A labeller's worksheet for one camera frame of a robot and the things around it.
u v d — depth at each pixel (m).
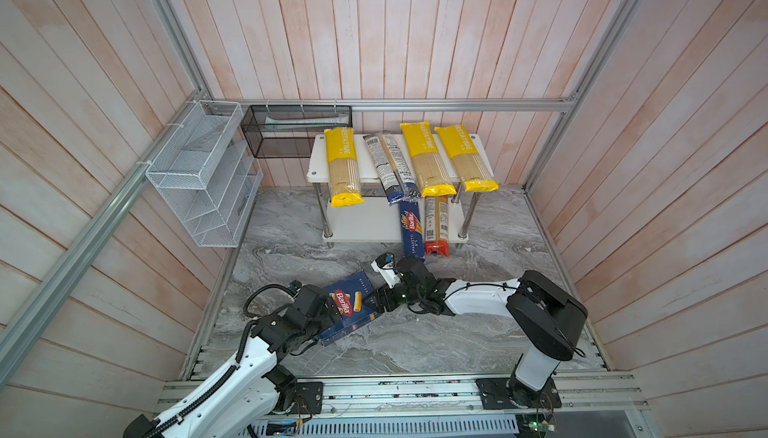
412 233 0.95
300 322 0.60
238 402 0.56
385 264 0.78
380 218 1.01
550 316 0.47
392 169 0.74
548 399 0.73
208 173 0.67
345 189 0.70
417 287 0.69
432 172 0.74
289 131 1.04
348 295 0.84
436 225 0.98
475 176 0.73
